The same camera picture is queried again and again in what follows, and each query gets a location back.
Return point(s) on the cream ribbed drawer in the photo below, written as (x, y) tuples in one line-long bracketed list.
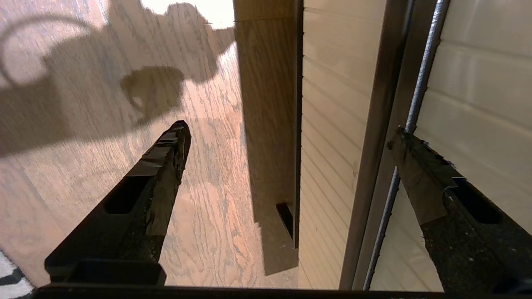
[(482, 83)]

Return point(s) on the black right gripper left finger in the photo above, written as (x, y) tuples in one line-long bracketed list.
[(133, 224)]

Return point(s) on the white ribbed cabinet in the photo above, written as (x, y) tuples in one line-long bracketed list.
[(332, 104)]

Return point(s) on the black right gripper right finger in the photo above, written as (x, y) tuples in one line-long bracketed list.
[(469, 241)]

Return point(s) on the black white striped rug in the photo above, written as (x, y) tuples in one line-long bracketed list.
[(16, 291)]

